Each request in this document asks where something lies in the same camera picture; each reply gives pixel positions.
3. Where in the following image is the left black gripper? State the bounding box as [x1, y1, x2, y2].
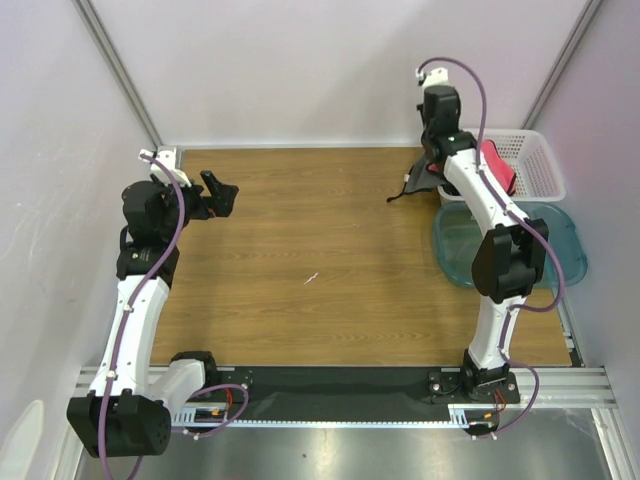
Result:
[152, 171, 237, 239]

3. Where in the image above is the pink and black towel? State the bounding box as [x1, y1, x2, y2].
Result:
[481, 140, 517, 196]

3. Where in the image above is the yellow and black towel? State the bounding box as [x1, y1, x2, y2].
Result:
[386, 154, 445, 203]

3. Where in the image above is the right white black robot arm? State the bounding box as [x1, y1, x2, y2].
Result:
[421, 85, 549, 402]

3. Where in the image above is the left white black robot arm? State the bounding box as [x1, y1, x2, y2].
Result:
[66, 170, 239, 458]

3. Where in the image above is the white perforated plastic basket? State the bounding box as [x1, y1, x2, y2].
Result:
[433, 128, 568, 202]

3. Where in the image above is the teal transparent plastic tray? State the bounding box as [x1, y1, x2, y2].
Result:
[432, 202, 588, 289]

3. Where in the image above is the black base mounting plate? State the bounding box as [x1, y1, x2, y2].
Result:
[207, 366, 520, 424]

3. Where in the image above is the white object at left edge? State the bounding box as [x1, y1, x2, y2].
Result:
[1, 400, 45, 480]

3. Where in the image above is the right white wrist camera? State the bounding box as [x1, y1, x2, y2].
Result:
[415, 67, 449, 89]

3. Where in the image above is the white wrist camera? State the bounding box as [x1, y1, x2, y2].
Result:
[415, 67, 449, 89]
[138, 146, 192, 187]

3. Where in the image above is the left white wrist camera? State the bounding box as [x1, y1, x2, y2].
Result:
[138, 146, 192, 187]

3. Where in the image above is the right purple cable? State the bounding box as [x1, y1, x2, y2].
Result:
[417, 57, 567, 441]

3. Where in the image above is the left grey cable duct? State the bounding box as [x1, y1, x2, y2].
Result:
[172, 402, 231, 429]

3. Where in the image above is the grey cable duct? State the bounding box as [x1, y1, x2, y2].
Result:
[449, 403, 504, 428]
[172, 402, 231, 429]

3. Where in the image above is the aluminium frame rail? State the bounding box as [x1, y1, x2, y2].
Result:
[69, 365, 621, 407]

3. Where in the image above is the right grey cable duct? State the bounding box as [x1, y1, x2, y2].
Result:
[449, 403, 504, 428]

